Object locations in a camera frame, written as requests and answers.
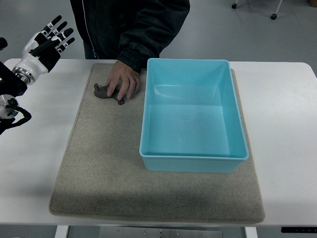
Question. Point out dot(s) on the person's bare hand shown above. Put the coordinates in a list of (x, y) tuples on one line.
[(128, 79)]

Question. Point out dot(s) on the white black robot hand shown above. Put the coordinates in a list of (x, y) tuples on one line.
[(43, 51)]

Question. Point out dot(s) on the brown hippo toy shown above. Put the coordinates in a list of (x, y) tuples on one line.
[(101, 92)]

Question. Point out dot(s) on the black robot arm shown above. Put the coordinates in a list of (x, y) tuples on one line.
[(13, 83)]

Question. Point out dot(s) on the black jacket sleeve forearm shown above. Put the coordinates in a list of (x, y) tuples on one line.
[(155, 23)]

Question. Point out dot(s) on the blue plastic box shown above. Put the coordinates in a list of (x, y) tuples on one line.
[(191, 119)]

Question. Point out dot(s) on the person's black jacket torso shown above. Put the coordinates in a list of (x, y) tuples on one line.
[(100, 24)]

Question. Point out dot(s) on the beige felt mat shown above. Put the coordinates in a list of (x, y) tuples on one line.
[(103, 176)]

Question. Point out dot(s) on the caster wheel chair base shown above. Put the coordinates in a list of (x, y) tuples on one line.
[(270, 8)]

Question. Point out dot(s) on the black table control panel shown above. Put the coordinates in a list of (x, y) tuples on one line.
[(300, 230)]

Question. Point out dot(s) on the metal table frame bracket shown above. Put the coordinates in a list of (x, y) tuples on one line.
[(138, 232)]

